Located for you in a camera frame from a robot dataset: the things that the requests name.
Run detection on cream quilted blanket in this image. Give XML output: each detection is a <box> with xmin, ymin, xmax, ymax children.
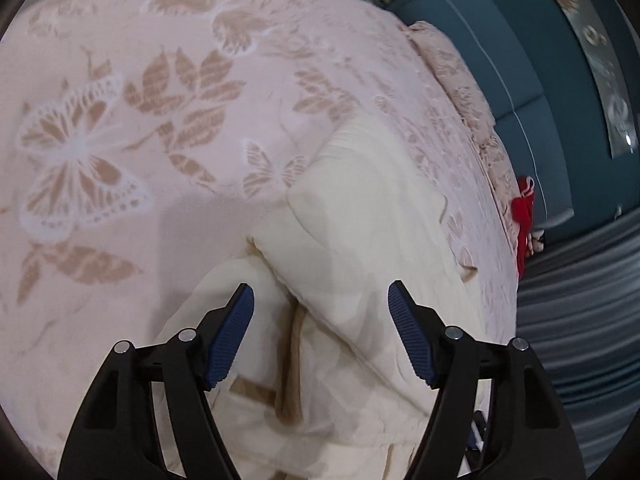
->
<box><xmin>163</xmin><ymin>114</ymin><xmax>483</xmax><ymax>479</ymax></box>

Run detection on grey curtain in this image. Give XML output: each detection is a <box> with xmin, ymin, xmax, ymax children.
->
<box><xmin>516</xmin><ymin>210</ymin><xmax>639</xmax><ymax>474</ymax></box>

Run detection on plush doll toys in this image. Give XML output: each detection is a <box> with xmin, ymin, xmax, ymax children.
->
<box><xmin>526</xmin><ymin>230</ymin><xmax>544</xmax><ymax>257</ymax></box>

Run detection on red garment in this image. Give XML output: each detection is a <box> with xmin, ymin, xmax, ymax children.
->
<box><xmin>511</xmin><ymin>176</ymin><xmax>536</xmax><ymax>278</ymax></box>

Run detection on right pink floral pillow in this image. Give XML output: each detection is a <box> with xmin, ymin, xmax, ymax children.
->
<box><xmin>472</xmin><ymin>126</ymin><xmax>523</xmax><ymax>278</ymax></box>

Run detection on pink floral pillow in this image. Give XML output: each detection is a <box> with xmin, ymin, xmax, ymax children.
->
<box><xmin>405</xmin><ymin>21</ymin><xmax>495</xmax><ymax>143</ymax></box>
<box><xmin>472</xmin><ymin>126</ymin><xmax>523</xmax><ymax>278</ymax></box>

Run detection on left pink floral pillow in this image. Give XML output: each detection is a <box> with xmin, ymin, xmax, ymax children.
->
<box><xmin>405</xmin><ymin>21</ymin><xmax>495</xmax><ymax>143</ymax></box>

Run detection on pink butterfly bedspread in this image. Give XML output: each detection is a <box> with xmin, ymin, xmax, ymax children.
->
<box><xmin>1</xmin><ymin>0</ymin><xmax>518</xmax><ymax>474</ymax></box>

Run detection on blue upholstered headboard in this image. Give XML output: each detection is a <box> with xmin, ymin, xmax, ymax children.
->
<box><xmin>384</xmin><ymin>0</ymin><xmax>576</xmax><ymax>233</ymax></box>

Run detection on silver framed wall picture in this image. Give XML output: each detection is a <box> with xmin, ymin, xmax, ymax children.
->
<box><xmin>555</xmin><ymin>0</ymin><xmax>639</xmax><ymax>158</ymax></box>

